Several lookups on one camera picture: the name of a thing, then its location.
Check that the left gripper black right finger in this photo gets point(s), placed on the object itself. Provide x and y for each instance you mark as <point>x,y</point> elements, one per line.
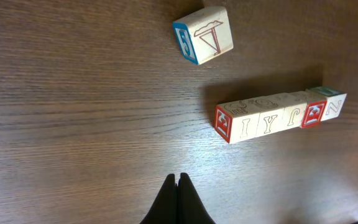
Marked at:
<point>190,209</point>

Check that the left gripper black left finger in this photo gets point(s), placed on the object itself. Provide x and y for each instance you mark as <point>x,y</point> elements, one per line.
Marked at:
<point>164,207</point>

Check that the wooden block red letter I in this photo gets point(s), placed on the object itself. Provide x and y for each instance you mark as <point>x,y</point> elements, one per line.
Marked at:
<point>236,121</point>

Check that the wooden block spiral drawing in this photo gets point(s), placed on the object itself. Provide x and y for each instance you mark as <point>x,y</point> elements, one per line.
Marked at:
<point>270,112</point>

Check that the wooden block red animal drawing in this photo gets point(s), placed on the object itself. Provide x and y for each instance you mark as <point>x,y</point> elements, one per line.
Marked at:
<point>294,108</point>

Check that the wooden block red face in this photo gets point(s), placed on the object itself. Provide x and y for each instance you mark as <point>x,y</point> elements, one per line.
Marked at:
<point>315,105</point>

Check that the wooden block blue number five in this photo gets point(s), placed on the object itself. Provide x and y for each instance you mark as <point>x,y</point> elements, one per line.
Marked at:
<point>204,34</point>

